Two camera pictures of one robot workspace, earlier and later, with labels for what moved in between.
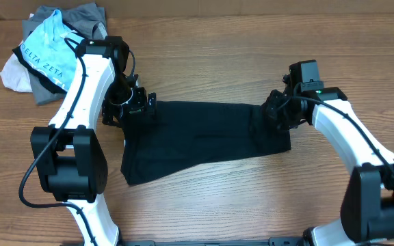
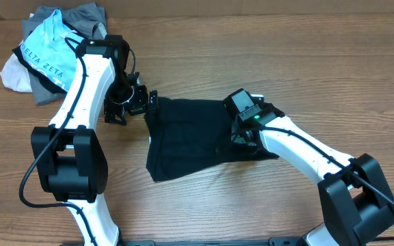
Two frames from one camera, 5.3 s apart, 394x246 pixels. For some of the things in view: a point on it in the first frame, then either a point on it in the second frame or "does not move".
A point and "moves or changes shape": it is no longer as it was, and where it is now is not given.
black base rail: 274,241 does not move
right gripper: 270,111 to 237,138
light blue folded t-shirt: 53,50 does not move
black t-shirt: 185,134 moves or changes shape
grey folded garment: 88,20 does not move
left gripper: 140,106 does not move
